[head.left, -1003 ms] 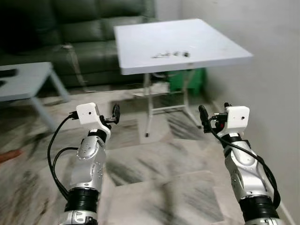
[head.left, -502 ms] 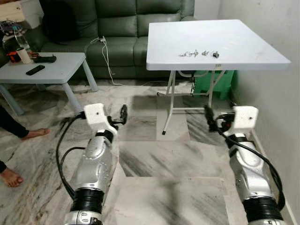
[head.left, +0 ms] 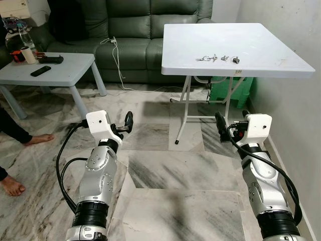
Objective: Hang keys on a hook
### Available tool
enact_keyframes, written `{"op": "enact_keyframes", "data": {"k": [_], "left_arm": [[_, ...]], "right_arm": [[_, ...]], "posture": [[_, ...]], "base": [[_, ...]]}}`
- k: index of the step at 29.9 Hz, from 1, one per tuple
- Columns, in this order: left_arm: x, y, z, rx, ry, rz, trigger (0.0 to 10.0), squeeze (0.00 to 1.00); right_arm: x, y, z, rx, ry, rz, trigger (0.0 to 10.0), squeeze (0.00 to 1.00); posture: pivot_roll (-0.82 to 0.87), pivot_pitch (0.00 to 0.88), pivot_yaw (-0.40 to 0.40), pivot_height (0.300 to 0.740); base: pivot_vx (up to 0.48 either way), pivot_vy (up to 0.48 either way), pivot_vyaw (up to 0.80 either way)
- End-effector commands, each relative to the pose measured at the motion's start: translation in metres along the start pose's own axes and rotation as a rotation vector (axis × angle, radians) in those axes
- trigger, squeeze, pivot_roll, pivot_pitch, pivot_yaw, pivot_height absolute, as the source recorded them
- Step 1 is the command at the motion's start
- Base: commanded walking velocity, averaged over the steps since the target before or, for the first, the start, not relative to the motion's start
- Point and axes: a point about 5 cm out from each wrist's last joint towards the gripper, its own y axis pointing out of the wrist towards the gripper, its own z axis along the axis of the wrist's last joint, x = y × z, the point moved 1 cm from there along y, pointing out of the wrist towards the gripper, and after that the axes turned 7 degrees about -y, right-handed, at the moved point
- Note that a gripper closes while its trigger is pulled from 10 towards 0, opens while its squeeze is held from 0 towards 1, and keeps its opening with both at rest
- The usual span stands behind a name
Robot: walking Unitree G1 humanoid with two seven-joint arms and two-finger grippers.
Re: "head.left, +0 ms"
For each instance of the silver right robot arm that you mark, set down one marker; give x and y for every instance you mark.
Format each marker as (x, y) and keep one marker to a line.
(263, 191)

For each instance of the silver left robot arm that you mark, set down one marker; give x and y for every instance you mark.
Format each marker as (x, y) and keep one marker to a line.
(98, 175)

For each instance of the green plastic crate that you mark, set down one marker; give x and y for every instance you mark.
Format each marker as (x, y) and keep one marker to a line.
(235, 93)

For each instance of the key with black head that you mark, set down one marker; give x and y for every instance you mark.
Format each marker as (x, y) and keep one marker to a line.
(235, 60)

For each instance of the silver key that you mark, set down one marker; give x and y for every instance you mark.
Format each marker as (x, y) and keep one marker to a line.
(224, 58)
(214, 58)

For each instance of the white folding table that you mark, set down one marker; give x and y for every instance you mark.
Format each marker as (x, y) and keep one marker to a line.
(241, 45)

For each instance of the dark green leather sofa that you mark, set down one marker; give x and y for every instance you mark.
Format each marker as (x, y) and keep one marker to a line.
(135, 50)

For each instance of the person bare foot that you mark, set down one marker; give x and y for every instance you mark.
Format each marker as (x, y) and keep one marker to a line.
(12, 187)
(40, 139)

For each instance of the low grey plastic table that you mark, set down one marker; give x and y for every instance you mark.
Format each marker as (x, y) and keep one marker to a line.
(65, 68)

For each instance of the long black device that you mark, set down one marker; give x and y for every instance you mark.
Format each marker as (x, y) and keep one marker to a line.
(52, 59)

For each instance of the black remote control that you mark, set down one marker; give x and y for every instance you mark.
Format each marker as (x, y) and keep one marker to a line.
(40, 71)

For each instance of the black trouser leg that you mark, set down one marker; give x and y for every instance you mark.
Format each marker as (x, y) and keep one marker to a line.
(12, 125)

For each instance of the cream paper roll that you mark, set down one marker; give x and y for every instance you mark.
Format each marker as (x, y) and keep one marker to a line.
(28, 55)

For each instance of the black cushion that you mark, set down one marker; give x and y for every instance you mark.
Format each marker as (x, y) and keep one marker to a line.
(67, 20)

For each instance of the red and black gadget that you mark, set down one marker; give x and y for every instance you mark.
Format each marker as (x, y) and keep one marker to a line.
(17, 56)

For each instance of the clear plastic bottle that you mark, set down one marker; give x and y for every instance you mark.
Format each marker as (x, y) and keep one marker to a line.
(26, 39)

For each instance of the small toy car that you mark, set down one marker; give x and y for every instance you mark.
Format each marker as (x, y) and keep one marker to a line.
(14, 23)

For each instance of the beige cardboard box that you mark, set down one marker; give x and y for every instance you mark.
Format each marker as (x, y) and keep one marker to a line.
(12, 7)

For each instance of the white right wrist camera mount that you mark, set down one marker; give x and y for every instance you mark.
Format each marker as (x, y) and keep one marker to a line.
(258, 128)

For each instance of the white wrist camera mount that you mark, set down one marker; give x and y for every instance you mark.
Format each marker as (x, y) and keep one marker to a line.
(258, 128)
(99, 123)

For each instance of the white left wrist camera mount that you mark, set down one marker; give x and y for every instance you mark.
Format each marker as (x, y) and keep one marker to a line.
(99, 123)

